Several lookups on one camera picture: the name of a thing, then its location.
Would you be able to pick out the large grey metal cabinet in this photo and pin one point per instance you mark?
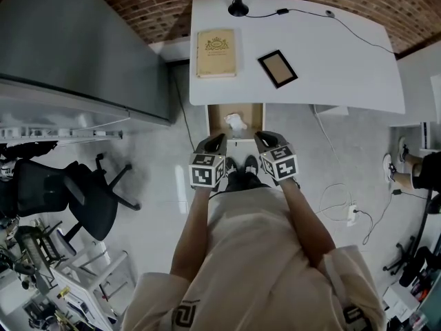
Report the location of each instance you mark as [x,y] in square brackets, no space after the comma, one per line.
[76,47]

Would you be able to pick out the black picture frame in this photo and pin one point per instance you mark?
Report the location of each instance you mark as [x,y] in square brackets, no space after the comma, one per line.
[277,68]

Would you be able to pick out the white paper item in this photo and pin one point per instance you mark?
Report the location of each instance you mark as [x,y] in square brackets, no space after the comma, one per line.
[235,121]

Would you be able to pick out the white desk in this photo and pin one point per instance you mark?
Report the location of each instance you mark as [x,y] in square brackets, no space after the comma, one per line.
[327,67]

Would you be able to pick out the black office chair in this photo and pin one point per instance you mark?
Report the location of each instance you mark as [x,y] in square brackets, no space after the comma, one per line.
[86,198]

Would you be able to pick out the person's black shoe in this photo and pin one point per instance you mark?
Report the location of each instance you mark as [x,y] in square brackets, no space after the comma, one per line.
[231,167]
[251,164]

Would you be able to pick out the person's left forearm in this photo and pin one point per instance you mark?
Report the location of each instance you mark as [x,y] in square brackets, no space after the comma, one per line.
[193,226]

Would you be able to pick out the person's right black shoe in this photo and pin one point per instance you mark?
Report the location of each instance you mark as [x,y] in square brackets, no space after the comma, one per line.
[251,164]

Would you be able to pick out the white side table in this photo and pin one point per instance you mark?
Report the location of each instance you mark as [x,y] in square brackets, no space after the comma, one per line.
[86,288]

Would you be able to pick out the person's black trousers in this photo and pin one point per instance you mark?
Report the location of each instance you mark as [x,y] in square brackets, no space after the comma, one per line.
[243,182]

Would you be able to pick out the small grey round cap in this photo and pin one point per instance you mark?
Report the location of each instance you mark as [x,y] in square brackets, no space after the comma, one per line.
[330,13]

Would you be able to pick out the black star chair base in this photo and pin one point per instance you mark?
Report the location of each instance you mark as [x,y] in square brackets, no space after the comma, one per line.
[401,257]

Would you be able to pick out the person's left black shoe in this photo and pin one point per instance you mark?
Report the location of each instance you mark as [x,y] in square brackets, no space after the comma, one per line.
[231,167]

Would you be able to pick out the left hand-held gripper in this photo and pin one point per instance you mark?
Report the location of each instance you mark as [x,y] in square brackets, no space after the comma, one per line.
[206,171]

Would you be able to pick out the wooden desk drawer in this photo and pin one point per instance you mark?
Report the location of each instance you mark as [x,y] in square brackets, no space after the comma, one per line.
[217,119]

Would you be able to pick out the white metal shelf rack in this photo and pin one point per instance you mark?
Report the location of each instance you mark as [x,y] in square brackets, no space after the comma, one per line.
[62,132]

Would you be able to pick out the person's right forearm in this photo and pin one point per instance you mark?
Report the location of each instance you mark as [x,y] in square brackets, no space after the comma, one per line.
[303,222]

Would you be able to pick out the beige hardcover book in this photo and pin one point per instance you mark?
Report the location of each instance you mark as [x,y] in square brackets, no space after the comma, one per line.
[216,53]

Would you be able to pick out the person's beige shirt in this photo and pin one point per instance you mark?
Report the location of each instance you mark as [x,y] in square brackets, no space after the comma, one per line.
[262,271]

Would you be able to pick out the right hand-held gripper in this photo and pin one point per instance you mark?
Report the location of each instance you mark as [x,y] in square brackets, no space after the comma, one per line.
[280,164]

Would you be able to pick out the white power strip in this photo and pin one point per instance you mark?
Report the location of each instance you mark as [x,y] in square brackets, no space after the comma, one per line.
[351,215]

